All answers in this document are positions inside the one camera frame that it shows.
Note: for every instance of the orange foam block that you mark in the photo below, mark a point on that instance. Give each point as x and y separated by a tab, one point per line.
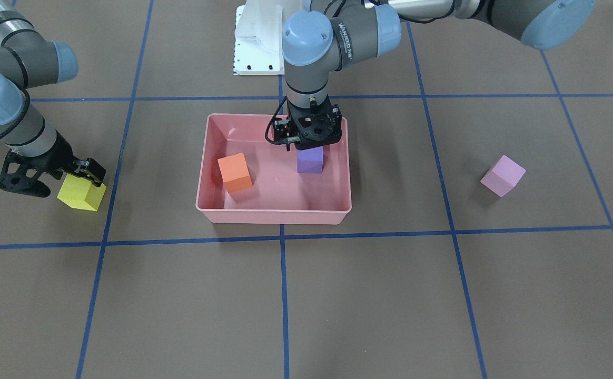
235	172

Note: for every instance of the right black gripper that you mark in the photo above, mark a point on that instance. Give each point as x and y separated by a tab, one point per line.
62	156

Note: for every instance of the pink plastic bin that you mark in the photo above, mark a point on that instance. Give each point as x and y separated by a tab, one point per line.
279	194

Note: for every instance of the purple foam block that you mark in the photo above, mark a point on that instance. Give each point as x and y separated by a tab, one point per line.
310	160

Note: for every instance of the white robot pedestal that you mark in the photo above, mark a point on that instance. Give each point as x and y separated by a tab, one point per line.
258	42

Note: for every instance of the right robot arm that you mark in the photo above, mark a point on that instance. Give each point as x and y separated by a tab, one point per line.
28	60

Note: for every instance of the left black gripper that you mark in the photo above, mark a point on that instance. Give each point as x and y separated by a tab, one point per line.
284	128

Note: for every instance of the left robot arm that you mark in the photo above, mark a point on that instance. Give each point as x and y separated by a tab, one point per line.
324	37

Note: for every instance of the pink foam block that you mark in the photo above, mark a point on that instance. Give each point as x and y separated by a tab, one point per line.
503	176

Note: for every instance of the yellow foam block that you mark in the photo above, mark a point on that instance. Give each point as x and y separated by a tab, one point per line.
81	194

